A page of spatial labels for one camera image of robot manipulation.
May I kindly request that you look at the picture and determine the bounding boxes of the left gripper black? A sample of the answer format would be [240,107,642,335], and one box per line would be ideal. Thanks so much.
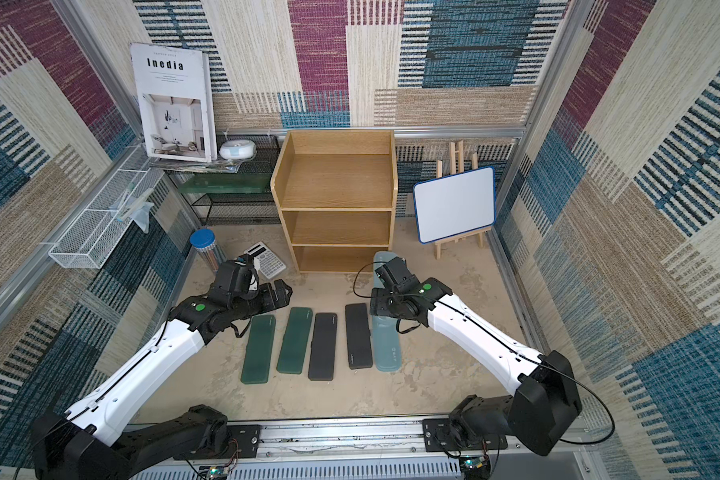
[229,277,293,322]

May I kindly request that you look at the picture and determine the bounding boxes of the light blue pencil case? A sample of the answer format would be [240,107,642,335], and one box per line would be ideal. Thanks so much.
[371,315,402,372]
[372,251,398,292]

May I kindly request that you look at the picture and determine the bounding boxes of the black pencil case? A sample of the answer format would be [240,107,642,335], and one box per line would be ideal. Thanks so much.
[345,303,373,370]
[308,313,338,381]

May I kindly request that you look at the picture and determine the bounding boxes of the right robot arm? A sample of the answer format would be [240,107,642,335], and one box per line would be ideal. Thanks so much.
[370,257,582,456]

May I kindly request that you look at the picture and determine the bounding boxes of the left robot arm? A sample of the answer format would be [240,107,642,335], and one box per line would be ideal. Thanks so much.
[31,254,293,479]

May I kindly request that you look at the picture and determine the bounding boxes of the dark green pencil case inner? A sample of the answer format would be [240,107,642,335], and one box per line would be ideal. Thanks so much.
[276,307,313,375]

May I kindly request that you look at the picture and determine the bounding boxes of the dark green pencil case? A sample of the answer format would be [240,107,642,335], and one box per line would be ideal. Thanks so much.
[276,307,313,375]
[241,315,276,385]

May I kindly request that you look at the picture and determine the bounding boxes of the dark green pencil case outer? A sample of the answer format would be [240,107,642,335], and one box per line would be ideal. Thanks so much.
[241,315,276,385]

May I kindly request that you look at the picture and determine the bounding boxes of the blue-lidded pencil tube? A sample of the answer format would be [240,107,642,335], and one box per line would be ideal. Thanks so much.
[190,228,227,274]

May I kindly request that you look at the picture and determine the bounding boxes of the wooden three-tier shelf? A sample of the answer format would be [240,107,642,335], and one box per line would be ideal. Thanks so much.
[270,129,398,273]

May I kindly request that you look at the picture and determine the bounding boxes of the white calculator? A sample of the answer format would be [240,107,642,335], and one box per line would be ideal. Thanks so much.
[245,242,287,280]

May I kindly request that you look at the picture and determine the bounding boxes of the small whiteboard on easel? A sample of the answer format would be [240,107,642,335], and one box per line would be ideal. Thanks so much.
[413,140,496,260]

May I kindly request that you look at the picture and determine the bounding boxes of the green tray on rack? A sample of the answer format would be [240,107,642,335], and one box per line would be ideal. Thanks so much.
[178,173,270,194]

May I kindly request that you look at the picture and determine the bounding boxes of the white round device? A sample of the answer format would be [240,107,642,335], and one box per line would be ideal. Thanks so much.
[219,139,257,161]

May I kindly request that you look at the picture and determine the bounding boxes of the white Inedia magazine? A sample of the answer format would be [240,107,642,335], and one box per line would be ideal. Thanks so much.
[130,43,218,163]

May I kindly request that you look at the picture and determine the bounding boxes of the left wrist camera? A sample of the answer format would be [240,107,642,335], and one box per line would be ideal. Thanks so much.
[233,254,259,296]

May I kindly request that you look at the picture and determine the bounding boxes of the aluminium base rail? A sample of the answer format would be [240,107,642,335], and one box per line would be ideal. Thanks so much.
[137,414,609,479]

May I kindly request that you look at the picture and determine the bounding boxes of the white wire mesh basket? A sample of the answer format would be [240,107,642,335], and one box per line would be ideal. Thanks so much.
[49,146,163,269]

